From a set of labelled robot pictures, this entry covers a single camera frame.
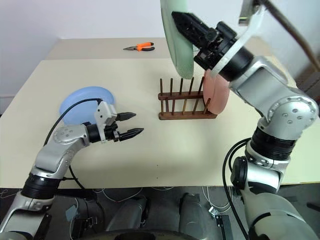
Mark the pink plate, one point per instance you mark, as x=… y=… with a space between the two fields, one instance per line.
x=220 y=97

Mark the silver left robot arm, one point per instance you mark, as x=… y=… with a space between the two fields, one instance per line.
x=50 y=155

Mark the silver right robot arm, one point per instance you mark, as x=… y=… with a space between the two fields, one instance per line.
x=287 y=110

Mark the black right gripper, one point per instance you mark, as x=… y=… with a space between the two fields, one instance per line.
x=217 y=47

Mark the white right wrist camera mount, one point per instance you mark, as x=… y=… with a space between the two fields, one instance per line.
x=255 y=22

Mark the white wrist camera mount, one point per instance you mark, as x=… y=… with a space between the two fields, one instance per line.
x=103 y=110
x=255 y=22

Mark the dark brown furniture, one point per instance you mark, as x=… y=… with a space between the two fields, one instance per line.
x=310 y=82

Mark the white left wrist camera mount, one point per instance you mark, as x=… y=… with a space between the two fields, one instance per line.
x=103 y=110

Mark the blue plate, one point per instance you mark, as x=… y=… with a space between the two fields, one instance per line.
x=82 y=96

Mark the grey rounded robot leg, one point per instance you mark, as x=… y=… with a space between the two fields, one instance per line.
x=195 y=215
x=130 y=212

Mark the wooden dish rack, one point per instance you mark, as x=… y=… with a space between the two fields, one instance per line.
x=185 y=116

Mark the black box under table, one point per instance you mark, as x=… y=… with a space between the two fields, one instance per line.
x=87 y=217

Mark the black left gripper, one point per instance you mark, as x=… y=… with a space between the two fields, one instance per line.
x=113 y=133

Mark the green plate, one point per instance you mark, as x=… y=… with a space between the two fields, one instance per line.
x=180 y=57

